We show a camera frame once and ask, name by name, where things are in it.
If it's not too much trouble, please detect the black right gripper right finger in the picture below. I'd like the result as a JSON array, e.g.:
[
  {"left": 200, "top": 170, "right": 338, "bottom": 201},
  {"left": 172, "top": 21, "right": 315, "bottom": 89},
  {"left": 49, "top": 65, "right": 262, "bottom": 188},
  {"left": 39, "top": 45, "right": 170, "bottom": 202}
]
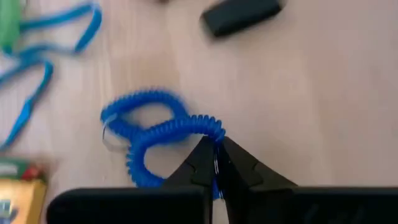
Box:
[{"left": 217, "top": 136, "right": 298, "bottom": 224}]

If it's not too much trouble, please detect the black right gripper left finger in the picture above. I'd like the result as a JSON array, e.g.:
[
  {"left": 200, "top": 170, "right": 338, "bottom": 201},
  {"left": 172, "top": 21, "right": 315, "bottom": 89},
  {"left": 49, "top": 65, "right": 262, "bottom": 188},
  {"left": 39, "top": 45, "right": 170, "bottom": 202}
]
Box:
[{"left": 163, "top": 136, "right": 218, "bottom": 224}]

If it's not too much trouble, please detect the blue spiral coil wristband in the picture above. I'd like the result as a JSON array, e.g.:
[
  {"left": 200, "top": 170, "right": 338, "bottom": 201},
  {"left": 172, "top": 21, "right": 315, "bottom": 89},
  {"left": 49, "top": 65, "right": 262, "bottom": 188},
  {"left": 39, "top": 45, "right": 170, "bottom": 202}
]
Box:
[{"left": 99, "top": 88, "right": 227, "bottom": 200}]

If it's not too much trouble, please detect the small black rectangular block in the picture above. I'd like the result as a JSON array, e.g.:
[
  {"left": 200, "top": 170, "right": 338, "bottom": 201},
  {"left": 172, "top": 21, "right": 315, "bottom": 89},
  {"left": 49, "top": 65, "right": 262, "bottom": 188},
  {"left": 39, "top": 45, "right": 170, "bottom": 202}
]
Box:
[{"left": 200, "top": 0, "right": 283, "bottom": 38}]

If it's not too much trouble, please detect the yellow green crayon box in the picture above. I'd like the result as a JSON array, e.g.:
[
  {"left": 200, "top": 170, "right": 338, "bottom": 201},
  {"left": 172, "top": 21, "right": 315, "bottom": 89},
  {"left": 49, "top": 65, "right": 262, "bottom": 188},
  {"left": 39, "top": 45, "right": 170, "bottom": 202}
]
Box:
[{"left": 0, "top": 155, "right": 49, "bottom": 224}]

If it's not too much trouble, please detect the light blue rubber band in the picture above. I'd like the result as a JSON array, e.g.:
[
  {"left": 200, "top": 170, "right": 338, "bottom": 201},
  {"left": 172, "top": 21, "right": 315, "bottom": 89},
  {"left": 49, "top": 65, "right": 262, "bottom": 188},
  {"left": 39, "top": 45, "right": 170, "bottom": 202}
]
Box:
[
  {"left": 1, "top": 1, "right": 103, "bottom": 65},
  {"left": 0, "top": 58, "right": 55, "bottom": 152}
]

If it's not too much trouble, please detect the green spiral coil wristband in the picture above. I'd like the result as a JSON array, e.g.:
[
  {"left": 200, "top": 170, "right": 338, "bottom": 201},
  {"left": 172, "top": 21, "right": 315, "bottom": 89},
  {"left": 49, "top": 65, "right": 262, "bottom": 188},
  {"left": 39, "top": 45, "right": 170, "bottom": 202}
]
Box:
[{"left": 0, "top": 0, "right": 22, "bottom": 55}]

